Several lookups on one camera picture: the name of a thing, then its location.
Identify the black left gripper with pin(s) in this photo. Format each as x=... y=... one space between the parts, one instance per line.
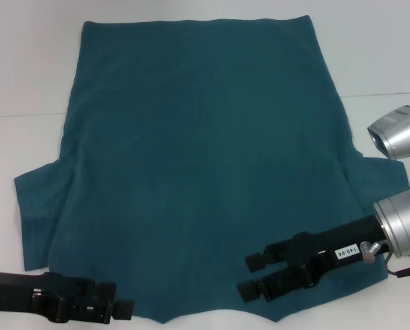
x=12 y=288

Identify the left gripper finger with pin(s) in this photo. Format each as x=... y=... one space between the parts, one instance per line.
x=124 y=308

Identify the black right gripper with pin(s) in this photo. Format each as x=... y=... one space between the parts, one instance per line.
x=349 y=245

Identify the blue shirt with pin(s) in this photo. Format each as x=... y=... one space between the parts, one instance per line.
x=198 y=154

